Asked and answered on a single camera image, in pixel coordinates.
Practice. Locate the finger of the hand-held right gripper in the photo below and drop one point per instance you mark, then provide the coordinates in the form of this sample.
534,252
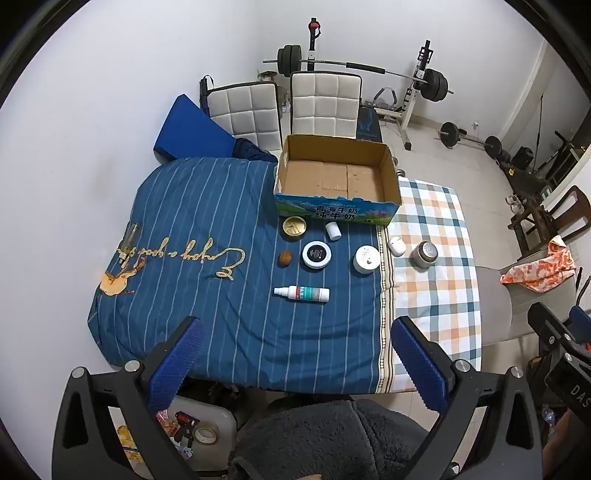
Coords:
554,330
581,321

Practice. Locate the white padded chair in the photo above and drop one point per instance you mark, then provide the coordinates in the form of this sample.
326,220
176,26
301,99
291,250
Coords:
323,104
244,113

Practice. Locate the dark fleece clothing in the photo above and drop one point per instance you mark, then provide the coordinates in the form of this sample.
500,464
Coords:
323,438

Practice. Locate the orange patterned cloth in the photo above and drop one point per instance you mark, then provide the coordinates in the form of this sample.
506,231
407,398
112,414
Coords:
540,272

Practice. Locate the grey upholstered chair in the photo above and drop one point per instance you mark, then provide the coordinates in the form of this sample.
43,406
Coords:
498,304

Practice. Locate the blue striped blanket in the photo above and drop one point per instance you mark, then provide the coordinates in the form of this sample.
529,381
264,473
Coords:
207,230

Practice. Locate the blue foam cushion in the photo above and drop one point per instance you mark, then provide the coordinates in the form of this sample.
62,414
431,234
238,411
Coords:
189,129

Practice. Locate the white earbud case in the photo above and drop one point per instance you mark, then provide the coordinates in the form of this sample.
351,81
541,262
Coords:
397,246

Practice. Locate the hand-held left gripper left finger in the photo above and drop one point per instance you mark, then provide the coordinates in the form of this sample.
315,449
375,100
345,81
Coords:
178,364

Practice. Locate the brown wooden chair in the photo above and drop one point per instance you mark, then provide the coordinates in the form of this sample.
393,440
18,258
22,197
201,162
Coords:
561,217

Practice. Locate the dark weight bench pad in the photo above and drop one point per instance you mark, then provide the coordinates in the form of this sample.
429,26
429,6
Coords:
369,122

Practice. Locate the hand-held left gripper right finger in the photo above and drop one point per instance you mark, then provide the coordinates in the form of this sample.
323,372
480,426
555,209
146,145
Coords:
420,369

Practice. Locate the round white jar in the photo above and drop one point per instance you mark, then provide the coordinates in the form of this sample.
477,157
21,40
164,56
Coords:
367,260

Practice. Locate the cardboard milk box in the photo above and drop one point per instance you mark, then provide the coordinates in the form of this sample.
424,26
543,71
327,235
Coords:
332,180

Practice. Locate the small white plastic bottle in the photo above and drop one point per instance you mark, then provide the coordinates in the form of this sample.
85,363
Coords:
333,231

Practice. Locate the short barbell with black plates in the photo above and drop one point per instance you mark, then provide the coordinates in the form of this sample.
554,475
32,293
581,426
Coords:
450,134

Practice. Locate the white spray bottle green label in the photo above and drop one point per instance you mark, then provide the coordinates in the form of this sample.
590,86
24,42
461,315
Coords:
304,293

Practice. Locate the checkered bed sheet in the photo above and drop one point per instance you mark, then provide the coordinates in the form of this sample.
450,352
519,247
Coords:
438,295

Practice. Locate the roll of tape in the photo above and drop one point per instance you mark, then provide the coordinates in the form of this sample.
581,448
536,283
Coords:
204,436

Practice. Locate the dark blue garment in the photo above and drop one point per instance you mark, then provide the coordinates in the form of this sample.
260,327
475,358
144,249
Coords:
251,150

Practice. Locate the brown walnut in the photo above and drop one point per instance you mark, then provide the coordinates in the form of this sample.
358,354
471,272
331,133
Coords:
285,258

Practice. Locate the white weight rack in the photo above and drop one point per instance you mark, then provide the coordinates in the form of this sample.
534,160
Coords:
413,99

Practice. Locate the round gold tin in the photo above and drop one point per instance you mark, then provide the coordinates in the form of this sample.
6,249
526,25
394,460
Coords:
294,227

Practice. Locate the round jar with black lid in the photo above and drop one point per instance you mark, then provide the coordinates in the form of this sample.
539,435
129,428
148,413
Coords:
317,254

